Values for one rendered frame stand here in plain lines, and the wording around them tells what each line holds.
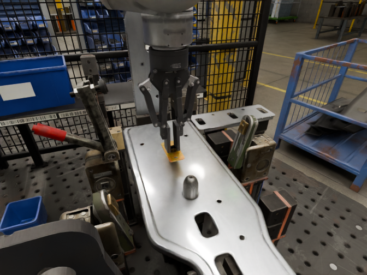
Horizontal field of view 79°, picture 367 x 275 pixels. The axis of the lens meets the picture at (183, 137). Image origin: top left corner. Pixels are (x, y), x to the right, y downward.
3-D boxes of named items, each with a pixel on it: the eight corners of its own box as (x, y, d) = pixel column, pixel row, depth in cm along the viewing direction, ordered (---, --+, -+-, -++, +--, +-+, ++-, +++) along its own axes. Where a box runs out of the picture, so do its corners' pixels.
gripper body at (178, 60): (150, 51, 37) (154, 102, 42) (196, 47, 40) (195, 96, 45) (142, 43, 43) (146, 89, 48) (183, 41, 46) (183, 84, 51)
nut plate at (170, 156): (185, 159, 52) (185, 155, 51) (169, 162, 51) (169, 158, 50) (174, 141, 59) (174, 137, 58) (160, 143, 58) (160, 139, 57)
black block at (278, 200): (279, 278, 61) (313, 206, 45) (245, 292, 58) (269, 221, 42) (261, 251, 67) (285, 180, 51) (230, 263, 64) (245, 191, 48)
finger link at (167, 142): (170, 127, 49) (166, 127, 49) (170, 153, 53) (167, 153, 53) (166, 121, 52) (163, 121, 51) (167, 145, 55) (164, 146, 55)
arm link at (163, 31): (201, 11, 36) (200, 49, 39) (183, 9, 43) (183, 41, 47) (146, 13, 34) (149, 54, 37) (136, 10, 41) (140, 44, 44)
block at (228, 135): (235, 204, 82) (247, 141, 66) (207, 213, 78) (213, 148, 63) (223, 186, 89) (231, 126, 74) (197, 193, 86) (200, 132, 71)
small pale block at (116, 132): (138, 225, 74) (122, 132, 55) (128, 227, 73) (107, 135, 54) (136, 216, 77) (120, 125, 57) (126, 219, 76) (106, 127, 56)
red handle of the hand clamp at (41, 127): (117, 151, 47) (31, 127, 39) (113, 160, 48) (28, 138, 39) (115, 141, 51) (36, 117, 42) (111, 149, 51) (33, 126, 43)
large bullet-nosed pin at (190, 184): (200, 202, 46) (201, 179, 43) (185, 206, 45) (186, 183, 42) (194, 191, 49) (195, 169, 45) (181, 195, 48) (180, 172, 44)
